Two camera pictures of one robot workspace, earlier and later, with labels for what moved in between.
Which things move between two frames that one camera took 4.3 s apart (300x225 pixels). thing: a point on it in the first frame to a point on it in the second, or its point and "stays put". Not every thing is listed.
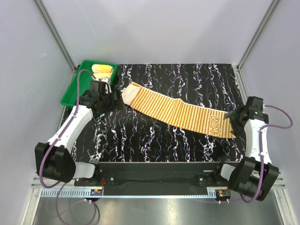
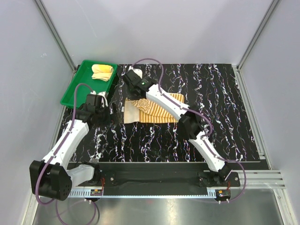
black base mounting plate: (156, 178) stays put
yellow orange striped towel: (214, 122) to (142, 111)
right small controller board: (223, 193) stays put
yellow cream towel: (102, 71) stays put
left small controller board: (96, 192) stays put
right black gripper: (233, 113) to (130, 97)
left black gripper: (113, 106) to (107, 122)
